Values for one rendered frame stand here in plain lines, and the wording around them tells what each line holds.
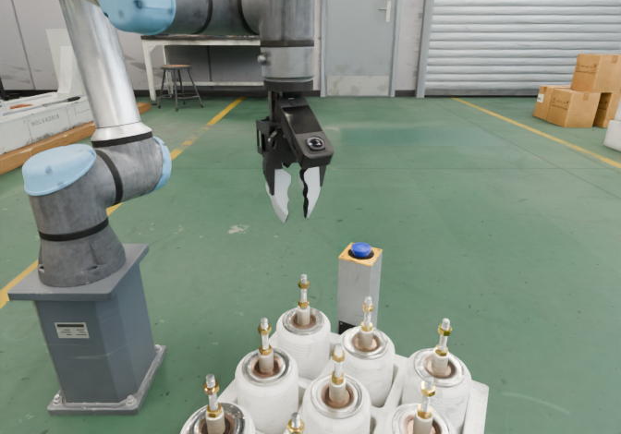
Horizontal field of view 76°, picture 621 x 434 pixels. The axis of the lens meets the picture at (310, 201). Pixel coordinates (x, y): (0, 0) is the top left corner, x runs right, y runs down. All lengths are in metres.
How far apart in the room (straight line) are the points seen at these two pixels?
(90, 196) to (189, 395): 0.48
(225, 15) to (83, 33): 0.36
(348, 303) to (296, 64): 0.50
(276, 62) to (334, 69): 4.99
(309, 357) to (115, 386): 0.42
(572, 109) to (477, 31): 2.10
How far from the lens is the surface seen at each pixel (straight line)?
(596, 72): 4.23
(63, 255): 0.84
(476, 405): 0.75
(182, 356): 1.08
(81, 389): 1.00
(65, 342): 0.93
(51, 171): 0.80
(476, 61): 5.87
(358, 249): 0.80
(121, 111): 0.87
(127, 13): 0.51
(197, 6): 0.55
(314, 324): 0.73
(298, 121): 0.54
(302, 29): 0.56
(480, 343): 1.16
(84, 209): 0.81
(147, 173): 0.87
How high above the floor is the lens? 0.72
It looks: 22 degrees down
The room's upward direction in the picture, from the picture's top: straight up
